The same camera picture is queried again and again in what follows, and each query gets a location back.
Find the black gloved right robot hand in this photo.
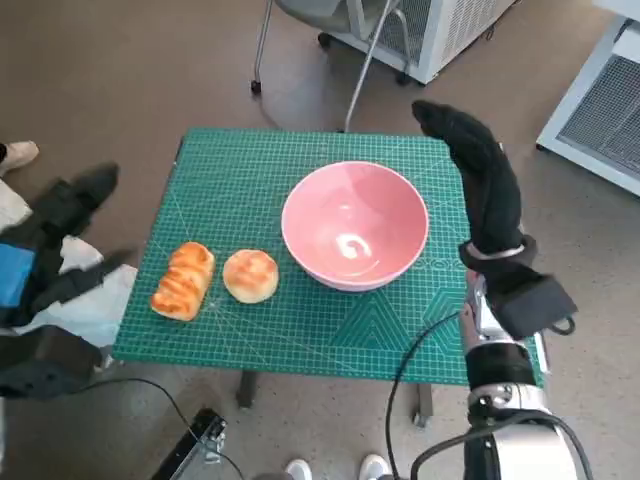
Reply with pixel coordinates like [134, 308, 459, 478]
[410, 99, 524, 256]

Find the pink bowl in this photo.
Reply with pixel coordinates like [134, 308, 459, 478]
[280, 160, 430, 294]

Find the round toy bread bun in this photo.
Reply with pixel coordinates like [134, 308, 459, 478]
[222, 248, 280, 305]

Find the long braided toy bread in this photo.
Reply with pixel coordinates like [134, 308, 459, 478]
[150, 241, 217, 322]

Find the white cabinet with mesh panel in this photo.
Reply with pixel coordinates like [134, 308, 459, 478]
[535, 14, 640, 196]
[319, 0, 521, 85]

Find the grey chair with metal legs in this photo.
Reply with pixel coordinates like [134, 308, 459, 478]
[249, 0, 409, 134]

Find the black table leg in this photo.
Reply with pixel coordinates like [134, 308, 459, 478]
[236, 370, 259, 409]
[412, 383, 434, 429]

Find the green cutting mat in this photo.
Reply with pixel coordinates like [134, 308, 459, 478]
[110, 127, 551, 386]

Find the white shoe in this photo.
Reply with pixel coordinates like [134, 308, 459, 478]
[360, 453, 394, 480]
[284, 458, 315, 480]

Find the person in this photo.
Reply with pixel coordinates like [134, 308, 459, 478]
[0, 140, 139, 371]

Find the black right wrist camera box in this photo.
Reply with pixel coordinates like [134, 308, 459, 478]
[487, 272, 579, 339]

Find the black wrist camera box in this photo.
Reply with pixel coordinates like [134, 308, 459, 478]
[487, 272, 579, 339]
[0, 323, 104, 401]

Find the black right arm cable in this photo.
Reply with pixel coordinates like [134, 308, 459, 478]
[384, 312, 461, 480]
[409, 429, 501, 480]

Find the black bar with metal bracket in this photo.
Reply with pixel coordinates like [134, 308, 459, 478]
[149, 407, 229, 480]

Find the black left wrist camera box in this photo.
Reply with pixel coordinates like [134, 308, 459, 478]
[0, 323, 104, 401]

